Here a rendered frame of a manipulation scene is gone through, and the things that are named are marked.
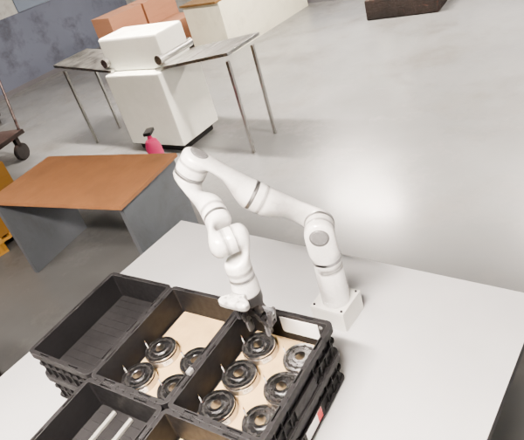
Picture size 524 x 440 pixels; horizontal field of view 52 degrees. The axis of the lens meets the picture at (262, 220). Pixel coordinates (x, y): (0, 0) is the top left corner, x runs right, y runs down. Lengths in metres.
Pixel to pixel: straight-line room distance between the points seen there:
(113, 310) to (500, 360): 1.28
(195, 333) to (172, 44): 3.58
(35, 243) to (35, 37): 6.48
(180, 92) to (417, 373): 3.89
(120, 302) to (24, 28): 8.48
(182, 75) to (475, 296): 3.80
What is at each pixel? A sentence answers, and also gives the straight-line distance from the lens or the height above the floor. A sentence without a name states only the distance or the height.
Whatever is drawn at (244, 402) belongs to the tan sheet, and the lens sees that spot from 1.53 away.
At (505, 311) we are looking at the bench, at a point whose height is 0.70.
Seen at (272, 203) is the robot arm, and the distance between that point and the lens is 1.55.
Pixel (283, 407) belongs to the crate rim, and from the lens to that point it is 1.36.
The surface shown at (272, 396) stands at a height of 0.86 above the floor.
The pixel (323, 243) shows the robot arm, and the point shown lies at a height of 1.05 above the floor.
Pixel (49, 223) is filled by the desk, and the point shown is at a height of 0.25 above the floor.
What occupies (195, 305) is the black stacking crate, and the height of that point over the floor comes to 0.87.
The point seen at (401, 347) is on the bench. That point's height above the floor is 0.70.
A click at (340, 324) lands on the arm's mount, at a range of 1.78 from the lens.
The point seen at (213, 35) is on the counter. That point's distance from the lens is 8.04.
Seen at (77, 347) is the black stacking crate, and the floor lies 0.83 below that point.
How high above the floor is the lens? 1.98
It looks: 32 degrees down
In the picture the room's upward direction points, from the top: 17 degrees counter-clockwise
